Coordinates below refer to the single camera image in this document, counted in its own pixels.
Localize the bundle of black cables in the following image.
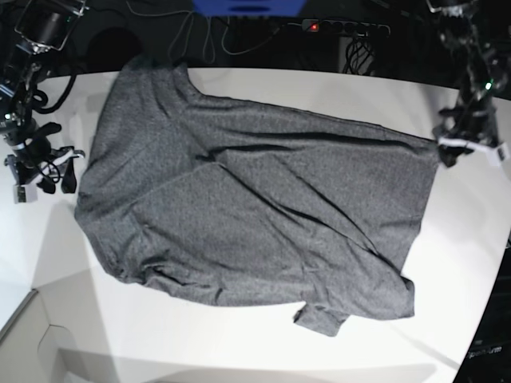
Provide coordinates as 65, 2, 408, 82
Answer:
343, 33, 378, 76

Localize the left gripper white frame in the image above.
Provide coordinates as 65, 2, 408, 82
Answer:
433, 124, 509, 168

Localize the black power strip red light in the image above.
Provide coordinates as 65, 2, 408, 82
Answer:
301, 18, 391, 37

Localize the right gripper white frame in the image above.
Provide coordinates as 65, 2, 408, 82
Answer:
4, 146, 85, 203

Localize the blue box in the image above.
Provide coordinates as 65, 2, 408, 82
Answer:
192, 0, 306, 17

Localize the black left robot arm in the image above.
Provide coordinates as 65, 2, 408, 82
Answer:
426, 1, 510, 168

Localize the grey t-shirt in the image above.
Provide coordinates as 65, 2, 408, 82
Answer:
75, 57, 438, 337

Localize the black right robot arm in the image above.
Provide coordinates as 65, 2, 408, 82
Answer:
1, 1, 88, 203

